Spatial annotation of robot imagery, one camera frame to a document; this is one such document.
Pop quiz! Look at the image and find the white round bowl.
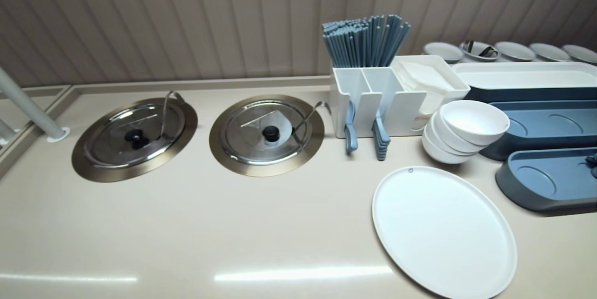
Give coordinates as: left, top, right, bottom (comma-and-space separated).
421, 127, 472, 165
425, 119, 481, 160
431, 110, 488, 154
440, 100, 510, 146

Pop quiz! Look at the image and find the steel pot lid black knob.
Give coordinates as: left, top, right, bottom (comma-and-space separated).
84, 102, 187, 168
220, 99, 311, 165

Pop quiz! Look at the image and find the white cutlery organizer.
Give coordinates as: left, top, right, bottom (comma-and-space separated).
330, 67, 427, 139

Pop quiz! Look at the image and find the white paper napkin stack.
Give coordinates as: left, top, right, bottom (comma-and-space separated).
399, 60, 455, 95

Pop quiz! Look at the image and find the small grey saucer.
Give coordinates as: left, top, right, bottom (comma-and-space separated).
562, 45, 597, 65
423, 42, 464, 64
494, 41, 536, 63
459, 40, 500, 63
529, 42, 570, 63

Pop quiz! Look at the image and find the white napkin box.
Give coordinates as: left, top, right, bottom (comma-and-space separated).
391, 55, 471, 132

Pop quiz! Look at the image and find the large white round tray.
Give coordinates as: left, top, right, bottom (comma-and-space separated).
372, 166, 518, 299

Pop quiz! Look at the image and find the white rectangular tray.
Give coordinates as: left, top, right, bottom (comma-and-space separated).
451, 62, 597, 90

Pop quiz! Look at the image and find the blue-grey oblong tray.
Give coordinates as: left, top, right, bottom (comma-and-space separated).
464, 85, 597, 104
495, 147, 597, 213
479, 100, 597, 162

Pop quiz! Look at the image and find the white support pole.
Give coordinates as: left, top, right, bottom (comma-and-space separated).
0, 67, 71, 144
0, 119, 15, 146

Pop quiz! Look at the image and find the steel ladle handle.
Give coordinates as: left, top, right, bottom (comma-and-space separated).
292, 101, 332, 139
160, 90, 186, 139

